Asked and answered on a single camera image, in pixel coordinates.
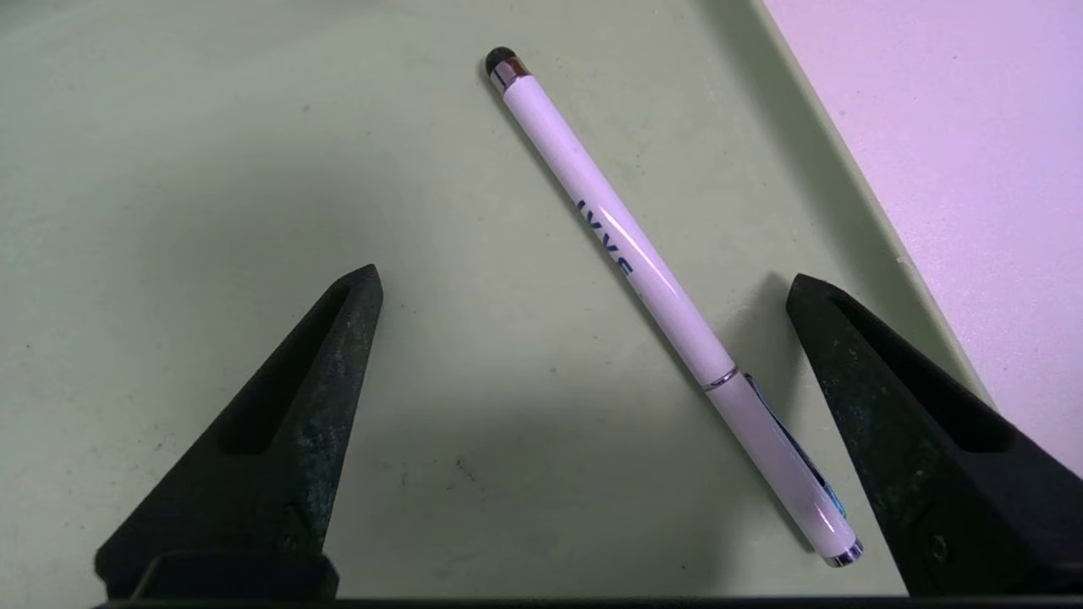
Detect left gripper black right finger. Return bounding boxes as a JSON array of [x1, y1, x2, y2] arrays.
[[784, 272, 1083, 598]]

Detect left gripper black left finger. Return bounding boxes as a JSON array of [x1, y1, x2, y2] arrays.
[[94, 264, 385, 601]]

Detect white stylus pen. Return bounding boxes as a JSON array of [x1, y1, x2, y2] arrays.
[[484, 47, 865, 568]]

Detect light green plastic tray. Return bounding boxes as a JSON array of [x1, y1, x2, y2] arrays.
[[0, 0, 998, 601]]

